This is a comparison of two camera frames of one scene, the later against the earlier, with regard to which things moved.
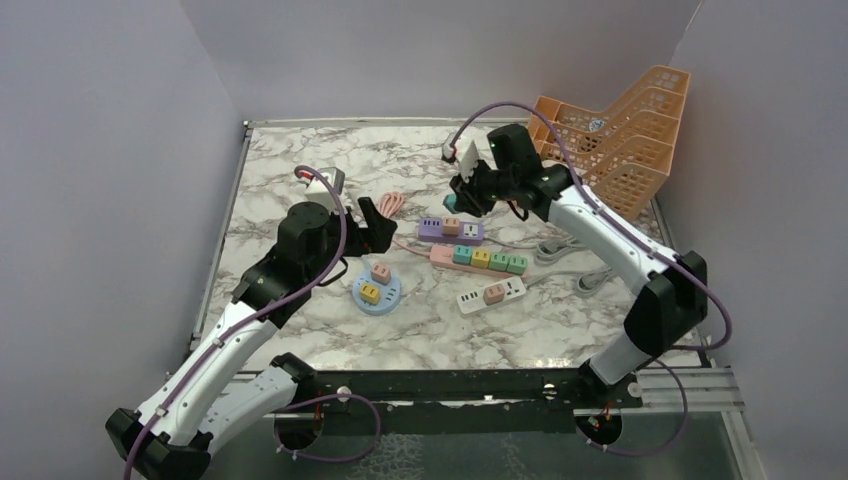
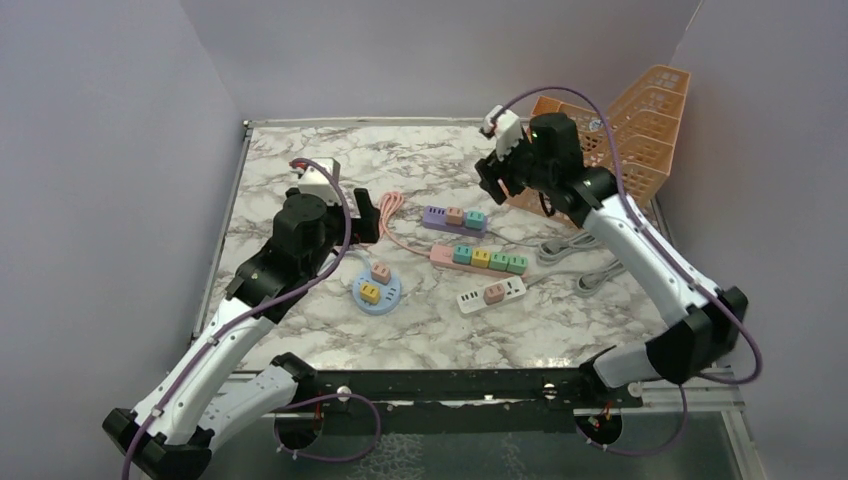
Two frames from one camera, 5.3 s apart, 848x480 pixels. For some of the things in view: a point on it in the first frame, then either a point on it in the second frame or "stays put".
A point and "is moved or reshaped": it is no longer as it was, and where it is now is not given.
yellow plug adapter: (480, 257) stays put
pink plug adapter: (451, 225) is moved or reshaped
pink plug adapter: (493, 294) stays put
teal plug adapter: (449, 202) → (475, 219)
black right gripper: (467, 197) → (491, 170)
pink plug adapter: (380, 273) stays put
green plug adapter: (499, 261) stays put
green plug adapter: (517, 265) stays put
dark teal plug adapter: (462, 254) stays put
